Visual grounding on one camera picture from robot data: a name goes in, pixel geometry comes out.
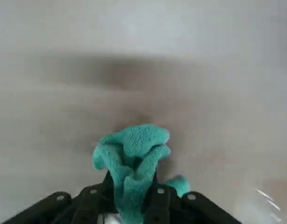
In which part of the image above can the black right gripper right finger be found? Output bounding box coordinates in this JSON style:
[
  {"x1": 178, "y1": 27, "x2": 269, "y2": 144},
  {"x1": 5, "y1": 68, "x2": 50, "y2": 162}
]
[{"x1": 140, "y1": 172, "x2": 242, "y2": 224}]

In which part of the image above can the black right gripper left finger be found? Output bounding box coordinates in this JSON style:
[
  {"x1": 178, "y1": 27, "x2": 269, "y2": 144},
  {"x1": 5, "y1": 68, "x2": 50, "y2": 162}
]
[{"x1": 0, "y1": 171, "x2": 120, "y2": 224}]

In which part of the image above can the green cloth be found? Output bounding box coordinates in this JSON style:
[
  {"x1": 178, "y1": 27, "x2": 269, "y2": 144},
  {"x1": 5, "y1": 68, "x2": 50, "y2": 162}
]
[{"x1": 91, "y1": 125, "x2": 191, "y2": 224}]

